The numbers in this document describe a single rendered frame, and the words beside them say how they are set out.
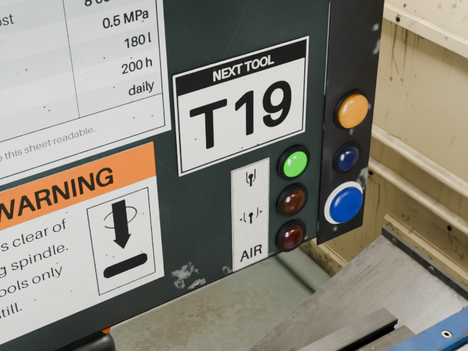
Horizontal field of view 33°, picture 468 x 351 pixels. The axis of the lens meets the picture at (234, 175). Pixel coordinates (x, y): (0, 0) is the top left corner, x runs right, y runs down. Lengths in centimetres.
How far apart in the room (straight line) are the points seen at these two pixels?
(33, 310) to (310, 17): 25
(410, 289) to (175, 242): 124
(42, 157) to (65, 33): 7
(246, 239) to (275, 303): 147
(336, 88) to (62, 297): 23
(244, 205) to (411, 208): 120
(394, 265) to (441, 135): 34
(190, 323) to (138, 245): 147
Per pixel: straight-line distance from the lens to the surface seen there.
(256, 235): 56
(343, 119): 55
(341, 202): 59
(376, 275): 177
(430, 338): 106
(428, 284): 173
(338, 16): 52
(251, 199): 54
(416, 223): 174
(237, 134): 51
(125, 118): 46
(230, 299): 204
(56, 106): 44
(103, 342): 155
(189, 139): 49
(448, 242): 168
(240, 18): 48
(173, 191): 50
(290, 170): 54
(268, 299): 204
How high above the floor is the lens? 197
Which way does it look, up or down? 34 degrees down
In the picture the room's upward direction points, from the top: 1 degrees counter-clockwise
